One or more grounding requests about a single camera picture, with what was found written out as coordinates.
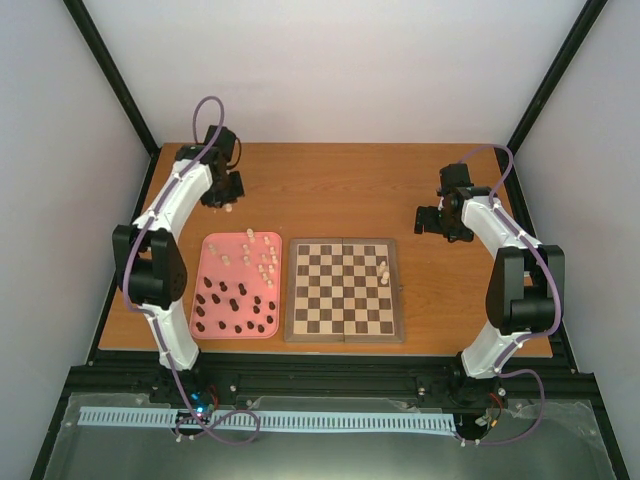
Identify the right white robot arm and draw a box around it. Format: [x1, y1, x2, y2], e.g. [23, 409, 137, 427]
[414, 163, 565, 407]

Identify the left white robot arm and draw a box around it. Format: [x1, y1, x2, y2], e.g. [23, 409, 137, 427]
[112, 125, 244, 403]

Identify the wooden chess board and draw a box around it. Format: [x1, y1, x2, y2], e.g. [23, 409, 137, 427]
[284, 238, 405, 343]

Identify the pink plastic tray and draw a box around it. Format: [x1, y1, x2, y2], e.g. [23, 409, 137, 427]
[189, 232, 282, 340]

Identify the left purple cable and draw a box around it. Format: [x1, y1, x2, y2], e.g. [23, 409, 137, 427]
[121, 95, 262, 446]

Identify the black aluminium frame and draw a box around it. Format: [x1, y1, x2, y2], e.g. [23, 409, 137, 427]
[31, 1, 629, 479]

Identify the light blue cable duct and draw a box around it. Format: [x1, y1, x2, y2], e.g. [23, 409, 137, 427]
[77, 406, 456, 436]

